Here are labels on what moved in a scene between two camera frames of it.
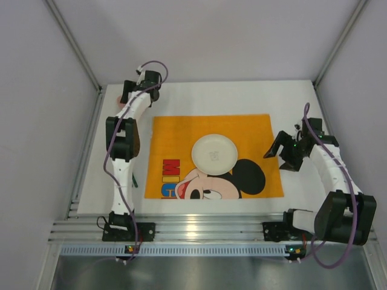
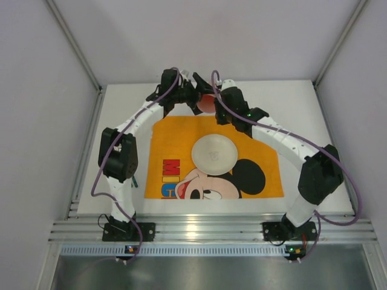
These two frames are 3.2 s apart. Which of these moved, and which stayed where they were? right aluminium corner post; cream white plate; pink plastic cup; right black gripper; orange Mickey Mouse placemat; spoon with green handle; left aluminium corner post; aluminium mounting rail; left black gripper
Moved: left black gripper; right black gripper; pink plastic cup
Stayed: spoon with green handle; cream white plate; left aluminium corner post; right aluminium corner post; orange Mickey Mouse placemat; aluminium mounting rail
